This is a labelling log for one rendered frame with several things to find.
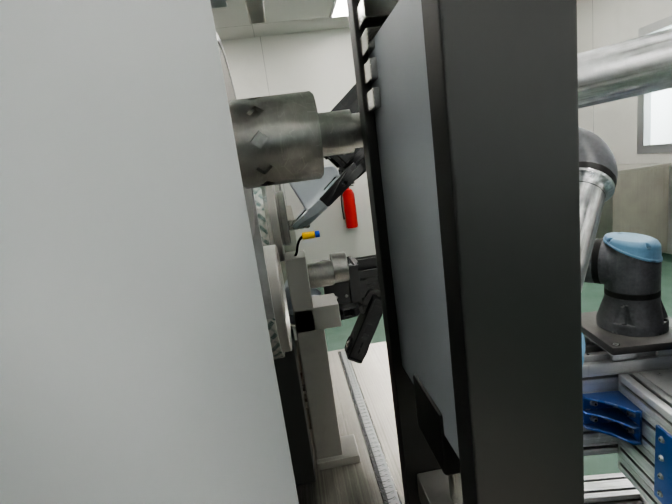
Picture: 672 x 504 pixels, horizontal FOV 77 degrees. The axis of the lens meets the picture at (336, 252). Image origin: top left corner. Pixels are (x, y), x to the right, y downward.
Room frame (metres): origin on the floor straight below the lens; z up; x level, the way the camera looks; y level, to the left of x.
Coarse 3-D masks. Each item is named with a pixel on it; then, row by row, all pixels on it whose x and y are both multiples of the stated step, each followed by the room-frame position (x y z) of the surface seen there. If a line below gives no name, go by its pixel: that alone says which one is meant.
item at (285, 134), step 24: (264, 96) 0.32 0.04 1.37; (288, 96) 0.31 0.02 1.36; (312, 96) 0.31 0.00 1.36; (240, 120) 0.29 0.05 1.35; (264, 120) 0.30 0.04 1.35; (288, 120) 0.30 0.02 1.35; (312, 120) 0.30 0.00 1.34; (240, 144) 0.29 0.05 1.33; (264, 144) 0.29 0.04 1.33; (288, 144) 0.29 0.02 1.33; (312, 144) 0.30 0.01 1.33; (240, 168) 0.30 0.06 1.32; (264, 168) 0.30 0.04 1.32; (288, 168) 0.30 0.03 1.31; (312, 168) 0.31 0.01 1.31
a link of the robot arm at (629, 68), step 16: (656, 32) 0.58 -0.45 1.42; (608, 48) 0.59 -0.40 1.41; (624, 48) 0.58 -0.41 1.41; (640, 48) 0.57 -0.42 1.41; (656, 48) 0.56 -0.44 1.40; (592, 64) 0.59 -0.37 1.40; (608, 64) 0.58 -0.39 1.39; (624, 64) 0.57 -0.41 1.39; (640, 64) 0.57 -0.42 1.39; (656, 64) 0.56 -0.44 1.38; (592, 80) 0.59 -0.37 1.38; (608, 80) 0.58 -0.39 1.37; (624, 80) 0.58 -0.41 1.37; (640, 80) 0.57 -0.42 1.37; (656, 80) 0.57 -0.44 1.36; (592, 96) 0.60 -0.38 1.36; (608, 96) 0.59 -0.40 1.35; (624, 96) 0.59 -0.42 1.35
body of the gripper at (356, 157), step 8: (352, 88) 0.56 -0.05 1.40; (344, 96) 0.56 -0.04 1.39; (352, 96) 0.56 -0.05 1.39; (344, 104) 0.56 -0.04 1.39; (352, 104) 0.56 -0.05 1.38; (352, 112) 0.55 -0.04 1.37; (360, 152) 0.53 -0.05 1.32; (336, 160) 0.53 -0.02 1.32; (344, 160) 0.53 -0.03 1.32; (352, 160) 0.53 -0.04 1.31; (360, 160) 0.53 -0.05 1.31; (344, 168) 0.54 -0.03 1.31
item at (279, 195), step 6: (276, 192) 0.57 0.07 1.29; (282, 192) 0.57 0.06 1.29; (276, 198) 0.55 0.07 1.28; (282, 198) 0.55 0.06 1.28; (276, 204) 0.54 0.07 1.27; (282, 204) 0.54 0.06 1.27; (282, 210) 0.54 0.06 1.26; (282, 216) 0.54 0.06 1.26; (282, 222) 0.54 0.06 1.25; (282, 228) 0.54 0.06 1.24; (288, 228) 0.54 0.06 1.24; (282, 234) 0.54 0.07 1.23; (288, 234) 0.54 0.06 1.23; (282, 240) 0.55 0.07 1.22; (288, 240) 0.55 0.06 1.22
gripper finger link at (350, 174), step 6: (360, 162) 0.52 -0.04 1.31; (348, 168) 0.52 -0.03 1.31; (354, 168) 0.52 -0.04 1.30; (360, 168) 0.52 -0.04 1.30; (342, 174) 0.52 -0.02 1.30; (348, 174) 0.52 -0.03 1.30; (354, 174) 0.52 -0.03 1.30; (336, 180) 0.53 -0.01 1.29; (342, 180) 0.52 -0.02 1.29; (348, 180) 0.52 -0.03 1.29; (354, 180) 0.52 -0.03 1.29; (336, 186) 0.52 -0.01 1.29; (342, 186) 0.52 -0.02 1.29; (348, 186) 0.52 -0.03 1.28; (330, 192) 0.53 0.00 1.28; (336, 192) 0.52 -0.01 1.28; (342, 192) 0.52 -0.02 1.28; (324, 198) 0.52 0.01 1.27; (330, 198) 0.52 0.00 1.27; (336, 198) 0.52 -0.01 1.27; (330, 204) 0.52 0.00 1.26
